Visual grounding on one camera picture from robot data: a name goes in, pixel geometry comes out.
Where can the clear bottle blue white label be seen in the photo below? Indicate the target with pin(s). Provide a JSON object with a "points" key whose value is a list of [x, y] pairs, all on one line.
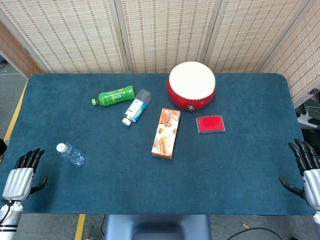
{"points": [[137, 107]]}

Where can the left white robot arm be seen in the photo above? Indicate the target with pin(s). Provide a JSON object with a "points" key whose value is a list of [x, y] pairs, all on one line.
{"points": [[8, 220]]}

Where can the teal felt table cloth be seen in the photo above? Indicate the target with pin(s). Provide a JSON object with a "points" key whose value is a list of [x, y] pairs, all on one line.
{"points": [[160, 185]]}

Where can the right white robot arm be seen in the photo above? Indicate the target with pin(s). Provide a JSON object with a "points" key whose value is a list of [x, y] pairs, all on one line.
{"points": [[317, 217]]}

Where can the white power strip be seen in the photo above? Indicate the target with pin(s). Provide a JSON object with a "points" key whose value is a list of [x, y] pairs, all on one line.
{"points": [[308, 117]]}

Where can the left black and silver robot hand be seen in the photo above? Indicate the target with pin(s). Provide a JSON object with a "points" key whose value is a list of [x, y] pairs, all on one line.
{"points": [[18, 181]]}

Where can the orange biscuit roll box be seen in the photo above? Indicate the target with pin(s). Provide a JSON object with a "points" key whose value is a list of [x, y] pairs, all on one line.
{"points": [[165, 135]]}

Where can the red drum white skin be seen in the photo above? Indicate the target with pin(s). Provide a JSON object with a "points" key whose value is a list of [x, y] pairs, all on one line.
{"points": [[191, 82]]}

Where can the black box on floor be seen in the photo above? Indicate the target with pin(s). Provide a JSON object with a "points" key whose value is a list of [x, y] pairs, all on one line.
{"points": [[311, 137]]}

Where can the bamboo folding screen panel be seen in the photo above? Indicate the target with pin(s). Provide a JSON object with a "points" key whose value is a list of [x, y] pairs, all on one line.
{"points": [[165, 32], [17, 55], [72, 35], [302, 57], [250, 35]]}

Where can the red ink pad clear case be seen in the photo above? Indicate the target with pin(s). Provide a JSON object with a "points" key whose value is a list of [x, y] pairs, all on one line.
{"points": [[210, 124]]}

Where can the transparent water bottle white cap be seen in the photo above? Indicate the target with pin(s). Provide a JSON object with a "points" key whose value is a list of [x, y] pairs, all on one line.
{"points": [[72, 155]]}

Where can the green plastic drink bottle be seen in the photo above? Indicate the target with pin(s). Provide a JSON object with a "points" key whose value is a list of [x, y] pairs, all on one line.
{"points": [[115, 95]]}

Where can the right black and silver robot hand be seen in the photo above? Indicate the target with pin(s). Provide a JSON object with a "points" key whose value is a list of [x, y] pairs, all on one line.
{"points": [[312, 185]]}

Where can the blue grey robot torso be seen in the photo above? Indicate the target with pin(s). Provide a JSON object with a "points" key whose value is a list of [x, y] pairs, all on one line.
{"points": [[157, 227]]}

